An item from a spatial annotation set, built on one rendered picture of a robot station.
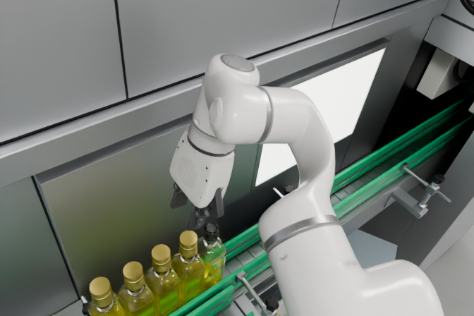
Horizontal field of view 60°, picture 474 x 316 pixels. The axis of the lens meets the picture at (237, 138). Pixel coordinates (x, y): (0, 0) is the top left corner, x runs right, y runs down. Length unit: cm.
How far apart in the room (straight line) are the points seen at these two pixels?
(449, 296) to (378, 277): 195
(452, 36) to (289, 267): 107
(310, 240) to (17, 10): 43
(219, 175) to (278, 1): 36
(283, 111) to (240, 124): 6
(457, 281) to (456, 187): 97
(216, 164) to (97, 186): 25
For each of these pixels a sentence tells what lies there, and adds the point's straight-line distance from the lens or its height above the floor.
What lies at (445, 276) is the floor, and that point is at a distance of 243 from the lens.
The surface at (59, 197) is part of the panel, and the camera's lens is 74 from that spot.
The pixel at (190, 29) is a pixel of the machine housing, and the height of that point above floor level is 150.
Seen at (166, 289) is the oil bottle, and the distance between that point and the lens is 85.
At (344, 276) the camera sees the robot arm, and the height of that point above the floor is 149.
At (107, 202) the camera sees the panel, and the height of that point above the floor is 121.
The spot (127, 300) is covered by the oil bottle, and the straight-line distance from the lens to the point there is 83.
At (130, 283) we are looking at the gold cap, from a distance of 78.
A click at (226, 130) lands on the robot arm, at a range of 48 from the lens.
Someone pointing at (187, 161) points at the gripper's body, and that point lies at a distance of 64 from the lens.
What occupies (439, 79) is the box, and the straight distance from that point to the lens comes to 158.
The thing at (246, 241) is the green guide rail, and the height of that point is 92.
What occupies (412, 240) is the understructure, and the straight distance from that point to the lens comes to 180.
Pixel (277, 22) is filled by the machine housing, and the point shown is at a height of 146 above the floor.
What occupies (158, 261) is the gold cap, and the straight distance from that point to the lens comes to 78.
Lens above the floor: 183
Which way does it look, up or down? 43 degrees down
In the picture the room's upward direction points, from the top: 7 degrees clockwise
